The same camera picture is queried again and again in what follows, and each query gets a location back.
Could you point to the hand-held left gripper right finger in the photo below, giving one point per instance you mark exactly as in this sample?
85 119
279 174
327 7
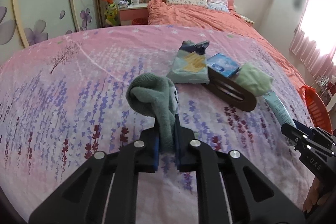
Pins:
180 158

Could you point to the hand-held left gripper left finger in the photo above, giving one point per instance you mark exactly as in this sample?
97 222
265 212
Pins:
156 150

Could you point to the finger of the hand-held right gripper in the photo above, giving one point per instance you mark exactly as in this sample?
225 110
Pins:
302 126
292 134

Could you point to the red plastic basket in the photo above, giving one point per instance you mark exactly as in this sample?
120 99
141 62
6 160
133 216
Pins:
317 111

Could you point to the white and blue cream tube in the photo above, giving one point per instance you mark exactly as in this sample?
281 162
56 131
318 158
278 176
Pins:
278 108

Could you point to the grey-green sock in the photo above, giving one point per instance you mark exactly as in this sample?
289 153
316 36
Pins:
155 92

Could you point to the light green cloth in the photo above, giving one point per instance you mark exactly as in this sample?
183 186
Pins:
253 79

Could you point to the blue tissue packet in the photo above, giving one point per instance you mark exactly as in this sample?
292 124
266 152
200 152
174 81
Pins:
221 64

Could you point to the person's right hand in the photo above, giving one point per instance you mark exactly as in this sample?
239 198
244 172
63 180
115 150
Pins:
313 196

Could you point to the pink curtain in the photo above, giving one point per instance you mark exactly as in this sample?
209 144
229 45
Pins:
312 37

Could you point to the pink floral tablecloth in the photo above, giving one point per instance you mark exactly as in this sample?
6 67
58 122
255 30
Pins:
92 82

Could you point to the light wooden nightstand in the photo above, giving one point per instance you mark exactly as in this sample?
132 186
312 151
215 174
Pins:
245 18

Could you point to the small red bin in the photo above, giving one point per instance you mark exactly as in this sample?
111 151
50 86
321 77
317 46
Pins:
138 21

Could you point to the pink and white nightstand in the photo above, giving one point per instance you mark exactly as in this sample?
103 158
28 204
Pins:
131 14

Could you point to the orange duvet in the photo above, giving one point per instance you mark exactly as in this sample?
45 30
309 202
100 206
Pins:
210 19

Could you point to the white mug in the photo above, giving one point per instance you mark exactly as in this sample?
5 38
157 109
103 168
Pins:
135 1

